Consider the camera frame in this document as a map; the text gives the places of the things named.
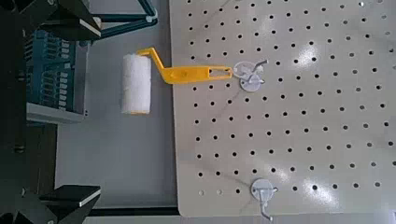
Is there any yellow handled white paint roller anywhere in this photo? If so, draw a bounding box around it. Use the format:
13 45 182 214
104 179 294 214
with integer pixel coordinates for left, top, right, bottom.
120 47 261 116

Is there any white pegboard hook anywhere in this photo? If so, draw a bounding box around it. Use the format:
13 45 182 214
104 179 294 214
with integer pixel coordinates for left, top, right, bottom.
250 177 278 222
237 59 269 93

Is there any white perforated pegboard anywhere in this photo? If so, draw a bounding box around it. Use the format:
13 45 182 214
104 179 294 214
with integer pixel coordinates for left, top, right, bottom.
168 0 396 218

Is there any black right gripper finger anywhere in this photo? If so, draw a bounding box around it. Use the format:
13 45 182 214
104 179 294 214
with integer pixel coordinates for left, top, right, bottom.
13 185 102 224
21 0 103 42

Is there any black support post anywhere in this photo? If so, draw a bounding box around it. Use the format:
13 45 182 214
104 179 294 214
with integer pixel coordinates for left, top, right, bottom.
88 206 180 217

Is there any grey blue folding crate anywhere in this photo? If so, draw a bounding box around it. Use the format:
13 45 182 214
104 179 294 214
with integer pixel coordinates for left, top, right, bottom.
23 0 159 125

